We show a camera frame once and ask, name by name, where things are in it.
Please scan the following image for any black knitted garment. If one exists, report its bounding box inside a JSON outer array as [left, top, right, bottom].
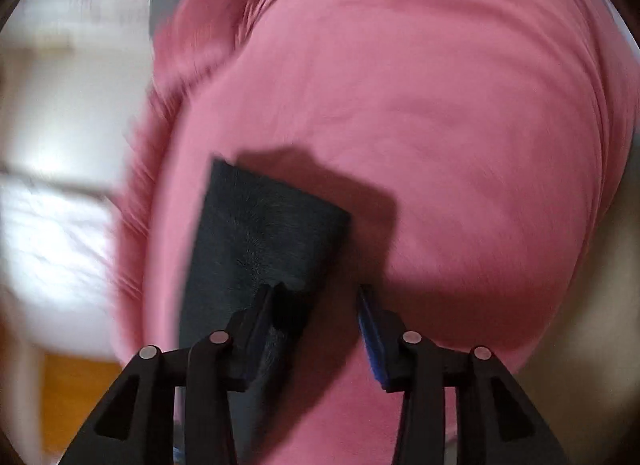
[[179, 159, 350, 464]]

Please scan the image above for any pink ruffled pillow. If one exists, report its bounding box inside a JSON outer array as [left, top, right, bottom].
[[152, 0, 265, 96]]

